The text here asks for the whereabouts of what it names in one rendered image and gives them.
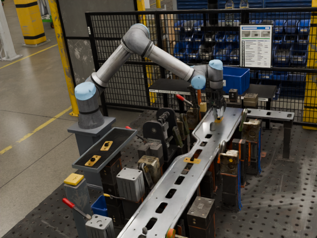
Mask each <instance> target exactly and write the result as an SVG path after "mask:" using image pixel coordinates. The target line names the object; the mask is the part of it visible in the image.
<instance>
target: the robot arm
mask: <svg viewBox="0 0 317 238"><path fill-rule="evenodd" d="M149 36H150V35H149V31H148V29H147V27H146V26H145V25H143V24H134V25H132V26H131V27H130V29H129V30H128V31H127V33H126V34H125V35H124V36H123V37H122V39H121V44H120V45H119V46H118V48H117V49H116V50H115V51H114V52H113V53H112V55H111V56H110V57H109V58H108V59H107V61H106V62H105V63H104V64H103V65H102V66H101V68H100V69H99V70H98V71H97V72H93V73H92V74H91V75H90V76H89V77H88V78H87V79H86V81H85V82H84V83H81V84H80V85H77V86H76V87H75V97H76V102H77V106H78V110H79V118H78V125H79V128H81V129H94V128H98V127H100V126H102V125H103V124H104V122H105V120H104V117H103V115H102V113H101V111H100V109H99V104H98V98H99V96H100V95H101V93H102V92H103V91H104V90H105V89H106V88H107V86H108V81H109V80H110V79H111V78H112V77H113V76H114V74H115V73H116V72H117V71H118V70H119V69H120V68H121V67H122V66H123V64H124V63H125V62H126V61H127V60H128V59H129V58H130V56H131V55H132V54H133V53H136V54H138V55H139V56H141V57H143V58H145V57H146V58H148V59H150V60H152V61H154V62H155V63H157V64H159V65H160V66H162V67H164V68H165V69H167V70H169V71H170V72H172V73H174V74H175V75H177V76H179V77H180V78H182V79H184V80H185V81H187V82H189V83H190V84H191V85H192V86H193V88H195V89H198V90H199V89H202V88H203V87H204V86H205V83H206V78H210V89H211V97H210V99H209V108H210V107H211V108H212V111H213V112H212V116H215V118H216V119H217V117H218V114H217V109H220V119H222V117H223V115H224V112H225V109H226V100H225V97H224V95H225V91H224V90H223V84H224V82H223V63H222V61H220V60H217V59H215V60H211V61H210V62H209V64H208V65H199V66H188V65H186V64H185V63H183V62H181V61H180V60H178V59H177V58H175V57H173V56H172V55H170V54H168V53H167V52H165V51H163V50H162V49H160V48H159V47H157V46H155V45H154V44H153V42H152V41H151V40H149Z"/></svg>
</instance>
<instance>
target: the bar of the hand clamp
mask: <svg viewBox="0 0 317 238"><path fill-rule="evenodd" d="M187 88H188V89H189V90H190V94H191V99H192V104H193V108H198V111H199V110H200V109H199V105H198V100H197V95H196V91H195V88H193V86H192V85H190V86H189V87H187Z"/></svg>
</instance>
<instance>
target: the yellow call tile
mask: <svg viewBox="0 0 317 238"><path fill-rule="evenodd" d="M83 178H84V176H83V175H79V174H74V173H72V174H71V175H70V176H69V177H68V178H66V179H65V180H64V183H66V184H70V185H75V186H76V185H77V184H78V183H79V182H80V181H81V180H82V179H83Z"/></svg>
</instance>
